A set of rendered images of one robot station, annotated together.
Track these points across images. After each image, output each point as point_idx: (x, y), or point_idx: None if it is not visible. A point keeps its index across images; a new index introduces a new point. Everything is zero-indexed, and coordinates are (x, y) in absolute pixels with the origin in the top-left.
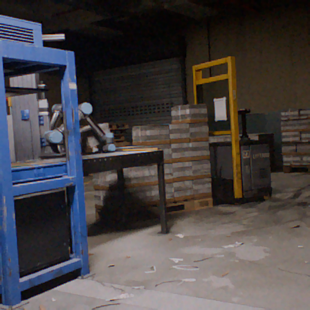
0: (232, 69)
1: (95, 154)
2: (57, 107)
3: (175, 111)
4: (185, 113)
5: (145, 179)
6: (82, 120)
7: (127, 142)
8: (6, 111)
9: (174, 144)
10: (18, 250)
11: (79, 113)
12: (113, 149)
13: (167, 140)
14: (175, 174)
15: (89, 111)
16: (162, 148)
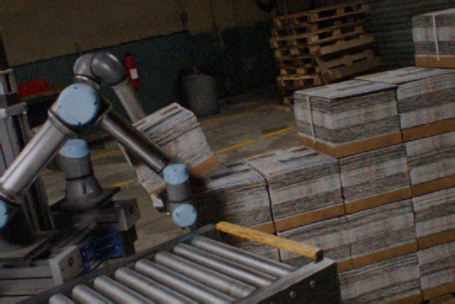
0: None
1: (84, 291)
2: (81, 66)
3: (423, 28)
4: (451, 36)
5: (328, 258)
6: (294, 0)
7: (367, 37)
8: (162, 4)
9: (418, 143)
10: None
11: (57, 126)
12: (189, 222)
13: (394, 133)
14: (423, 228)
15: (86, 116)
16: (379, 160)
